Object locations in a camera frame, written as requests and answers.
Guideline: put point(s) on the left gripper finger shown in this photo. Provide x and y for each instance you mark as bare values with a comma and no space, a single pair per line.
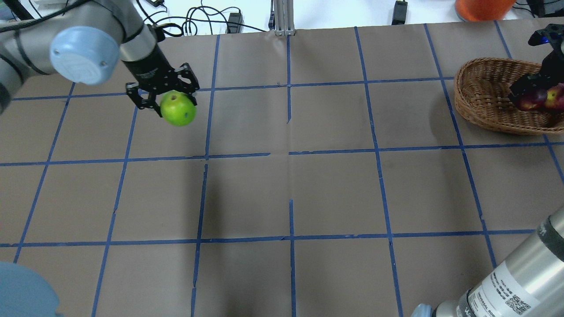
190,91

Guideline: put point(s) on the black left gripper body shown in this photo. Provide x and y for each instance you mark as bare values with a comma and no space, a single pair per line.
149,65

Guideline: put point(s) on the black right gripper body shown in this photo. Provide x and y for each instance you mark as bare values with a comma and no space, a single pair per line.
552,63

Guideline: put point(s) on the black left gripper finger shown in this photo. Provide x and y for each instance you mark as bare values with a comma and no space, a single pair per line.
149,102

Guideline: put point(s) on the green apple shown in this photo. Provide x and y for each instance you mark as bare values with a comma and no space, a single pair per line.
177,108

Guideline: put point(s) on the red apple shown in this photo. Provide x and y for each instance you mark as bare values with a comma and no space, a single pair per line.
532,100
555,98

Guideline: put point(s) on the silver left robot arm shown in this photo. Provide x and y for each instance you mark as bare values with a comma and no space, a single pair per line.
83,42

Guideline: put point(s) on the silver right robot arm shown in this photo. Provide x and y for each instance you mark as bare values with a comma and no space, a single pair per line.
528,283

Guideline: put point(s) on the wicker basket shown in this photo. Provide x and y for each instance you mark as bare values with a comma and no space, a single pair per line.
481,90

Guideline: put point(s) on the black power brick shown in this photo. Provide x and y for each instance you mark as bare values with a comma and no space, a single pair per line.
234,23

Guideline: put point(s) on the orange bucket with lid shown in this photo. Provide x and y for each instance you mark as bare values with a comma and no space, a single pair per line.
482,10

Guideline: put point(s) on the black power adapter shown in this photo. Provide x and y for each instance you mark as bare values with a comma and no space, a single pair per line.
399,14

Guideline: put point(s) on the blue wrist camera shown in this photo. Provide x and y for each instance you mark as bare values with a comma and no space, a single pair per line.
551,34

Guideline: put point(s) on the aluminium frame post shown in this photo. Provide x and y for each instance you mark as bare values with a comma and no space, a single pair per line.
282,18

